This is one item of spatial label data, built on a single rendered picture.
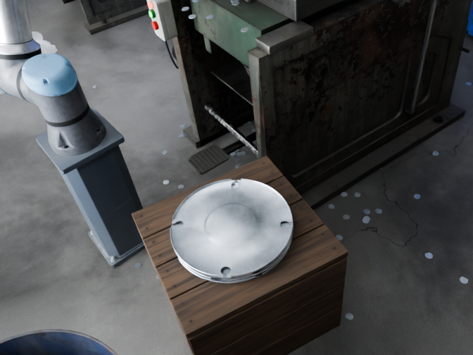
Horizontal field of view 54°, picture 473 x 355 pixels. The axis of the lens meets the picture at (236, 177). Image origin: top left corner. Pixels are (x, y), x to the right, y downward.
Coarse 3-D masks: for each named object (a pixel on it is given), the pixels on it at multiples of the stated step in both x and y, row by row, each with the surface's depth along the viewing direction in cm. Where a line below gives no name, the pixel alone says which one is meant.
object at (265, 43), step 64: (384, 0) 132; (448, 0) 144; (256, 64) 116; (320, 64) 127; (384, 64) 147; (448, 64) 166; (256, 128) 134; (320, 128) 147; (384, 128) 167; (320, 192) 160
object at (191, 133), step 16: (176, 0) 146; (176, 16) 149; (192, 32) 157; (176, 48) 159; (192, 48) 159; (192, 64) 163; (208, 64) 167; (224, 64) 171; (192, 80) 167; (208, 80) 171; (192, 96) 171; (208, 96) 175; (224, 96) 181; (240, 96) 186; (192, 112) 177; (208, 112) 180; (224, 112) 186; (240, 112) 191; (192, 128) 186; (208, 128) 184; (224, 128) 189
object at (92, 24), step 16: (64, 0) 299; (80, 0) 258; (96, 0) 263; (112, 0) 267; (128, 0) 272; (144, 0) 277; (96, 16) 268; (112, 16) 272; (128, 16) 271; (96, 32) 267
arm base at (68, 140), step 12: (72, 120) 117; (84, 120) 120; (96, 120) 124; (48, 132) 122; (60, 132) 119; (72, 132) 119; (84, 132) 120; (96, 132) 124; (60, 144) 121; (72, 144) 120; (84, 144) 121; (96, 144) 124
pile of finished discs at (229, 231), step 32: (192, 192) 117; (224, 192) 117; (256, 192) 116; (192, 224) 111; (224, 224) 109; (256, 224) 108; (288, 224) 109; (192, 256) 104; (224, 256) 103; (256, 256) 102
